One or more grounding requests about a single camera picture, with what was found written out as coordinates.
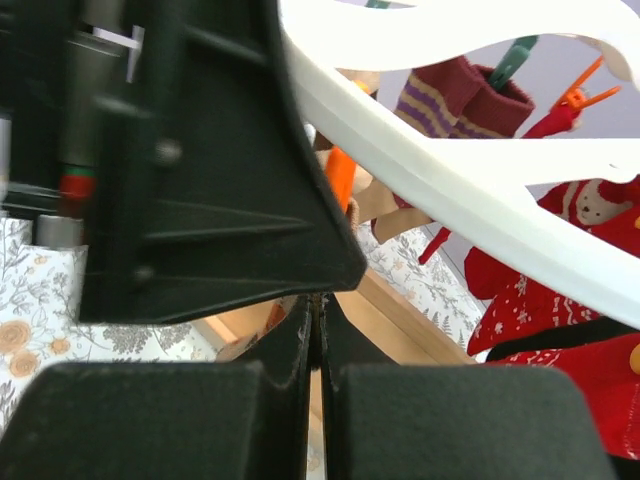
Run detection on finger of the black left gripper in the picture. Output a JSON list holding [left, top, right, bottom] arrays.
[[78, 1, 366, 325]]

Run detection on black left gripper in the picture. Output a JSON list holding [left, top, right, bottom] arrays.
[[1, 1, 147, 249]]

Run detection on floral table mat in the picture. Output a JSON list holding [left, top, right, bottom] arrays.
[[0, 209, 481, 476]]

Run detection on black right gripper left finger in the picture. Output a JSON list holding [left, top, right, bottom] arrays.
[[1, 300, 312, 479]]

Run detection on white round clip hanger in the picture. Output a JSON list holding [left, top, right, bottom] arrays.
[[279, 1, 639, 327]]

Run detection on red christmas sock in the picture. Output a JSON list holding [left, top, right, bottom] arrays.
[[465, 248, 639, 461], [537, 176, 639, 232]]

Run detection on wooden clothes rack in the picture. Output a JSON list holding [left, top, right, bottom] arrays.
[[192, 269, 476, 431]]

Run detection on maroon striped hanging sock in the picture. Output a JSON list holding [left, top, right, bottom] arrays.
[[394, 56, 535, 139]]

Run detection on argyle brown sock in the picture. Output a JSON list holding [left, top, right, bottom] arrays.
[[216, 295, 297, 361]]

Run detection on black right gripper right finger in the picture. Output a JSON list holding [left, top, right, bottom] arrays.
[[319, 295, 615, 479]]

